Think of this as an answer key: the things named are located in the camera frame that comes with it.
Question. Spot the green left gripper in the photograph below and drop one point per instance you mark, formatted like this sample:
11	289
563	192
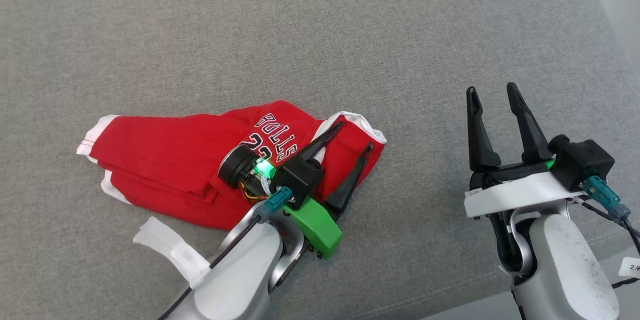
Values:
315	227

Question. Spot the red shorts with white trim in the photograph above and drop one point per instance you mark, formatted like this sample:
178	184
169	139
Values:
150	150

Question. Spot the white paper label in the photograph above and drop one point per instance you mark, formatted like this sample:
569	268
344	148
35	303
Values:
631	267

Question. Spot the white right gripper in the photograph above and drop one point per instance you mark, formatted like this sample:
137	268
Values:
520	192

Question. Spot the white tape strip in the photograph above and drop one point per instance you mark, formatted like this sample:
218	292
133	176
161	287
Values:
172	250

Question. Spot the grey fabric sofa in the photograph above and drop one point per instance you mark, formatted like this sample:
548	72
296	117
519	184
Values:
350	35

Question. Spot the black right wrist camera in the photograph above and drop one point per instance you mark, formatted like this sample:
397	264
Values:
582	162

